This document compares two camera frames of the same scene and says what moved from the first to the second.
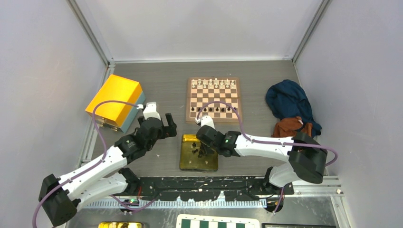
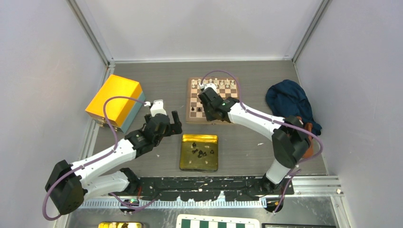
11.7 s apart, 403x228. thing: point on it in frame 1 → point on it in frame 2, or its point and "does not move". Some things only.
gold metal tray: (189, 160) does not move
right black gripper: (206, 149) → (209, 117)
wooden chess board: (201, 90) does not move
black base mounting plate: (206, 188) does not move
